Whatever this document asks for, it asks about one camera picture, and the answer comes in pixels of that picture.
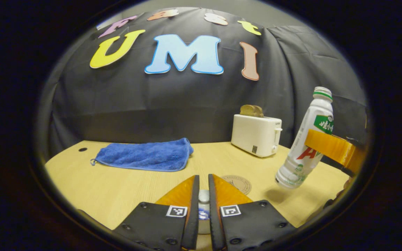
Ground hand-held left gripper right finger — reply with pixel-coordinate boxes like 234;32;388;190
208;174;296;251

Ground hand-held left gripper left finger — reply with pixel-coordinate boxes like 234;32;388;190
112;175;200;251

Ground white green-label water bottle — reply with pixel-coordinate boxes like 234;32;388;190
275;86;334;189

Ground round brown coaster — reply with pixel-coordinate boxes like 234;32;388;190
221;175;252;195

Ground blue towel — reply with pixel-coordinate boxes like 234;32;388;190
90;138;194;172

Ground white toaster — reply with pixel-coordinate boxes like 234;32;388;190
231;114;283;158

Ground black backdrop cloth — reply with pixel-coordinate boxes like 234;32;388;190
47;7;368;154

